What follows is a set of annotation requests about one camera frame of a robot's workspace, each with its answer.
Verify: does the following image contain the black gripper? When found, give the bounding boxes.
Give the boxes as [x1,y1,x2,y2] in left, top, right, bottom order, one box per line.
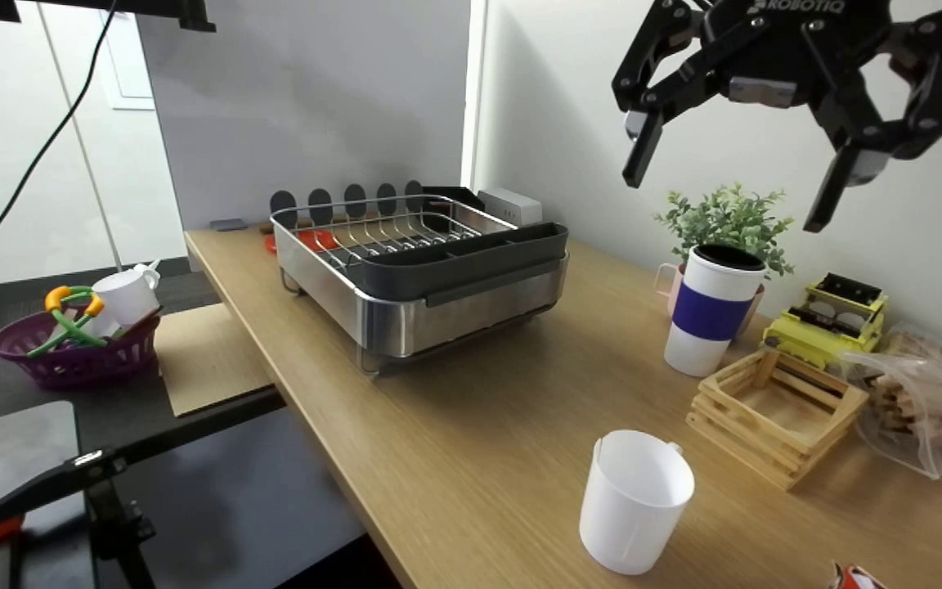
[611,0,942,233]

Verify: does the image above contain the white plastic mug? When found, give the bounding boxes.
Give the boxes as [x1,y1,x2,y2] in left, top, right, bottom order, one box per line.
[578,429,698,575]

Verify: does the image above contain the purple plastic basket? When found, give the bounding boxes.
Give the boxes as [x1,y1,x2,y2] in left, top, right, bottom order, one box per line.
[0,314,159,391]

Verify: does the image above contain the black hanging cable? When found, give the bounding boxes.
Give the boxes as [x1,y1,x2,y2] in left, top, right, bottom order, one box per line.
[0,0,124,285]

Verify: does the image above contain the cardboard sheet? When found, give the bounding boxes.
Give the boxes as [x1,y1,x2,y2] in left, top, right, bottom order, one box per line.
[154,305,270,416]

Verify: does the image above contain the green plant in pink pot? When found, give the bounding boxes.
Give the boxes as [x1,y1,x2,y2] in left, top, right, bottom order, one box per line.
[659,183,796,279]

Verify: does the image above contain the white rectangular box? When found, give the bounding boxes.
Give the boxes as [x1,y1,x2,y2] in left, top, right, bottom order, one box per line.
[481,185,545,227]

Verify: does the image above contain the green and yellow toys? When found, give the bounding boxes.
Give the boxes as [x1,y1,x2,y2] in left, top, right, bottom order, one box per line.
[32,285,106,357]

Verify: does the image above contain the clear plastic bag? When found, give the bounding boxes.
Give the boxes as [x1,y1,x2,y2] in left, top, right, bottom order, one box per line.
[834,327,942,481]

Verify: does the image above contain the steel and black dish rack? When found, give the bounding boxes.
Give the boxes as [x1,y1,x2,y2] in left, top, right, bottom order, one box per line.
[269,183,565,369]

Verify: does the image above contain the white cup in basket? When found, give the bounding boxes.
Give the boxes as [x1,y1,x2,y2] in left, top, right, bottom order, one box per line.
[90,266,159,340]

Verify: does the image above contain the small wooden crate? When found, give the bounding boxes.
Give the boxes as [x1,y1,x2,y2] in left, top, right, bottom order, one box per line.
[686,350,866,490]

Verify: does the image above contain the white cup with blue band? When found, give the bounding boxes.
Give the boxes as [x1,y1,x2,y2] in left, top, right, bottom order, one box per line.
[664,245,765,375]

